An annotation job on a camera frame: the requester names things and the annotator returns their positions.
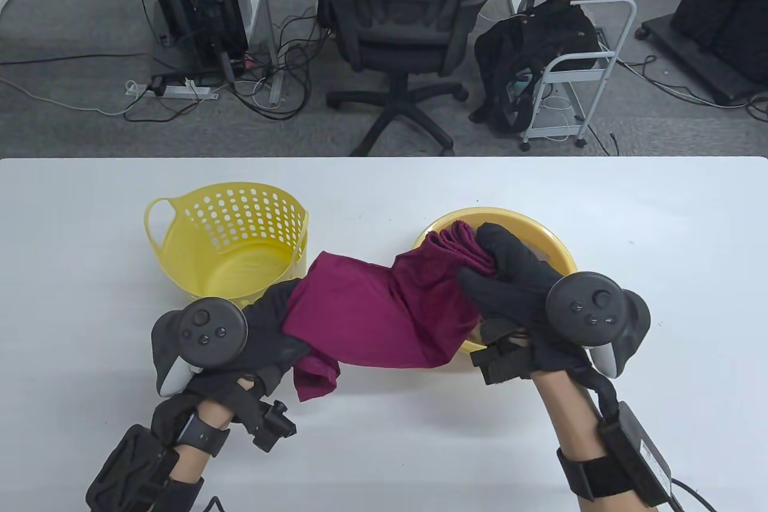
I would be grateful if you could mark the person's left hand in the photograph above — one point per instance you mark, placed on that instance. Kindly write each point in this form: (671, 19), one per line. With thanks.
(270, 344)

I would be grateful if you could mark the person's right hand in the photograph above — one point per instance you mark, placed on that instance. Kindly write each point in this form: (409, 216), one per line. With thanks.
(516, 287)

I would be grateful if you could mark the maroon shorts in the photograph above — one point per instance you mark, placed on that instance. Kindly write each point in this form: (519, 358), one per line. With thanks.
(372, 314)

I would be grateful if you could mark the black ribbed forearm pack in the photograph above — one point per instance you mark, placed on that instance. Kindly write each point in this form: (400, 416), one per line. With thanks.
(132, 470)

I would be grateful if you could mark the black forearm battery box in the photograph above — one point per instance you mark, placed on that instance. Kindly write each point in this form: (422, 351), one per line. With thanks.
(639, 452)

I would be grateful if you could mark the person's left forearm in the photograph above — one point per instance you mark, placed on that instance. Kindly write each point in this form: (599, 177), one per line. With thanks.
(191, 467)

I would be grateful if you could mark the yellow plastic basin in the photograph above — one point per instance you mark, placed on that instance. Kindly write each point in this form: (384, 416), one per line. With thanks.
(522, 224)

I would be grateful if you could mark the yellow perforated plastic basket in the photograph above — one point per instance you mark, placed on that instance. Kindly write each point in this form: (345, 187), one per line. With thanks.
(240, 260)

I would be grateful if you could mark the black backpack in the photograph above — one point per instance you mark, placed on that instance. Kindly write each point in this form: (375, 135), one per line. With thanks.
(528, 44)

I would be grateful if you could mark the metal desk leg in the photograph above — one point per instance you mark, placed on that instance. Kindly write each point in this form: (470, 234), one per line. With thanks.
(275, 92)

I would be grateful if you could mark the white power strip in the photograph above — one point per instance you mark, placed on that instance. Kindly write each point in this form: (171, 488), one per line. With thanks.
(180, 91)

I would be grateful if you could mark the black power adapter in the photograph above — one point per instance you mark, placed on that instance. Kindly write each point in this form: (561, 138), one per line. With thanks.
(158, 86)

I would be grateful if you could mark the black office chair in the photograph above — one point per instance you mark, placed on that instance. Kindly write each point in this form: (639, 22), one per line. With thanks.
(396, 14)

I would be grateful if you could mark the black cabinet on casters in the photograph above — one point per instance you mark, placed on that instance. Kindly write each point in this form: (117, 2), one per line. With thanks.
(720, 8)

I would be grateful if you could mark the black computer tower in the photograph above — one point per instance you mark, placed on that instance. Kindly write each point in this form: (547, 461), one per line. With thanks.
(198, 2)

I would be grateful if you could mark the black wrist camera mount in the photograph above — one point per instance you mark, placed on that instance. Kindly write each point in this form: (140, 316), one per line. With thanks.
(270, 422)
(504, 363)

